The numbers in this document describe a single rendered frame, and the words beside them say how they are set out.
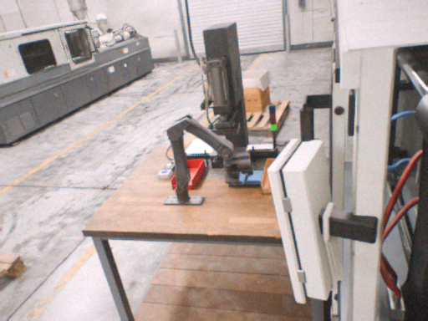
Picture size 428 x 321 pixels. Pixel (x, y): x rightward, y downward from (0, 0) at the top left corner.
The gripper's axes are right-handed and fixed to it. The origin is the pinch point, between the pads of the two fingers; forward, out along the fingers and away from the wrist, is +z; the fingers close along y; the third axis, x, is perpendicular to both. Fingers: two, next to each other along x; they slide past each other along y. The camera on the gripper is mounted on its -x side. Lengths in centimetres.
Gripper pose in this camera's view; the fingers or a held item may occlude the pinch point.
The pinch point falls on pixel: (235, 182)
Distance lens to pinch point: 179.6
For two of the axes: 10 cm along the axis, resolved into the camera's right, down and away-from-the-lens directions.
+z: 2.0, 5.6, 8.1
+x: -9.8, 0.4, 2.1
